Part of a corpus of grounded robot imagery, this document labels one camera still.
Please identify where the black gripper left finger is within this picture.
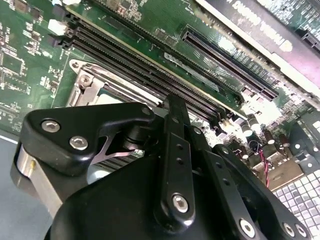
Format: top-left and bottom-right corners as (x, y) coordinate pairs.
(9, 94), (198, 228)

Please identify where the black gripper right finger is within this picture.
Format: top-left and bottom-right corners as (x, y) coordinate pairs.
(181, 99), (312, 240)

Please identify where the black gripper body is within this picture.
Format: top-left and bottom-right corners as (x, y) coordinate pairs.
(44, 154), (238, 240)

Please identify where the metal socket cover frame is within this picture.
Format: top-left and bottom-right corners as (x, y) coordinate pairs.
(71, 73), (121, 107)

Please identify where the silver square CPU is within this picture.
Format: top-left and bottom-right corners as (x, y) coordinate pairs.
(98, 87), (141, 104)

